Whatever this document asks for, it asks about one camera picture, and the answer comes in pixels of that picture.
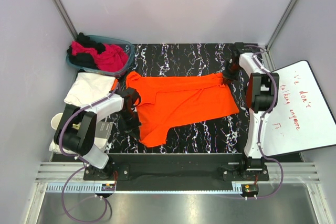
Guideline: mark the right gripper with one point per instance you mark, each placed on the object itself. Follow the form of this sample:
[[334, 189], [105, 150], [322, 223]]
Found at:
[[230, 77]]

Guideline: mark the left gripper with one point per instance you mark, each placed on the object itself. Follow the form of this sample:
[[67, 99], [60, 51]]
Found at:
[[132, 129]]

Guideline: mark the orange t-shirt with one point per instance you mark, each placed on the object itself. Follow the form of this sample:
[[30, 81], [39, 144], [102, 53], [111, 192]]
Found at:
[[168, 102]]

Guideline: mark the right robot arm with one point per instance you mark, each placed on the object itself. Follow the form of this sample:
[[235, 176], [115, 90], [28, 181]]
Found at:
[[261, 99]]

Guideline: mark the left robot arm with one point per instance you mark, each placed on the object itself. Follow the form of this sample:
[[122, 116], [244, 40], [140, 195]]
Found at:
[[77, 128]]

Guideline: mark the stack of papers and books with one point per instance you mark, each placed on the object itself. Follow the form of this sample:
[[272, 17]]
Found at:
[[103, 131]]

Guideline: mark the folded white t-shirt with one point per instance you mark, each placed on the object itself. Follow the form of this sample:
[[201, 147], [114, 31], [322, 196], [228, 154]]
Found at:
[[89, 88]]

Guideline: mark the magenta t-shirt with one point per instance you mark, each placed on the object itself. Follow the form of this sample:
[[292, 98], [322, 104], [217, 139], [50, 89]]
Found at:
[[113, 59]]

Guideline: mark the yellow-green mug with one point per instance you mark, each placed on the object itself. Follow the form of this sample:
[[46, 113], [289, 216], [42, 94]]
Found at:
[[56, 120]]

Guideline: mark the clear blue plastic bin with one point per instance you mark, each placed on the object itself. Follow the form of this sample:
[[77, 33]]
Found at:
[[125, 45]]

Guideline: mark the whiteboard with red writing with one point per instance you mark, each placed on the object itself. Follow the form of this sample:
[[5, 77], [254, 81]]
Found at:
[[301, 120]]

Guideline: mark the black t-shirt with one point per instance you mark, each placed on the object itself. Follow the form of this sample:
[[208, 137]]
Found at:
[[83, 50]]

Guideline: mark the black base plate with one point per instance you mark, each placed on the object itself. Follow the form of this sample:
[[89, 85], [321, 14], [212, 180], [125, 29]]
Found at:
[[150, 173]]

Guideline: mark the aluminium frame rail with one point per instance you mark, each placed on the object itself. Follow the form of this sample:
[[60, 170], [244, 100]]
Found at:
[[293, 172]]

